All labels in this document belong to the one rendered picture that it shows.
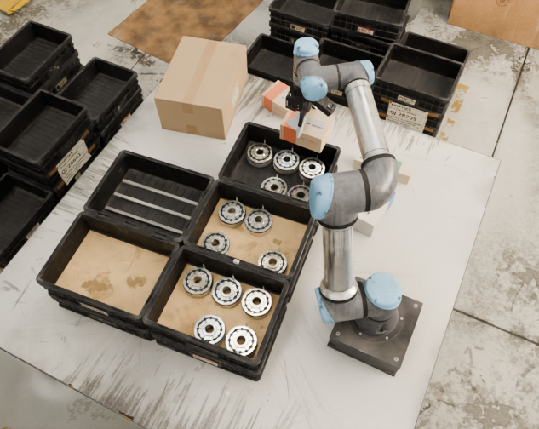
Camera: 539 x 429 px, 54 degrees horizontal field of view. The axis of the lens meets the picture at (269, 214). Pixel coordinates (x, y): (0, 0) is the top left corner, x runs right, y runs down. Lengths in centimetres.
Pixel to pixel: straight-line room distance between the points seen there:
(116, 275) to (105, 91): 147
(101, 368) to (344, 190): 108
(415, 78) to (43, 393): 245
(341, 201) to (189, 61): 130
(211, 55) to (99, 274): 110
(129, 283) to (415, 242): 109
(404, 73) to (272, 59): 83
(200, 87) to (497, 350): 187
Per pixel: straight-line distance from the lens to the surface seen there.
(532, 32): 422
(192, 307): 184
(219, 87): 232
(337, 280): 156
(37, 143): 289
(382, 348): 183
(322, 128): 187
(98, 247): 202
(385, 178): 139
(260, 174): 210
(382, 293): 165
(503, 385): 281
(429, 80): 304
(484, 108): 371
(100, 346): 201
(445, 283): 210
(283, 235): 194
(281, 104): 241
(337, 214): 138
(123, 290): 192
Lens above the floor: 252
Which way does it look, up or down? 58 degrees down
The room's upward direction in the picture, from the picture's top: 1 degrees counter-clockwise
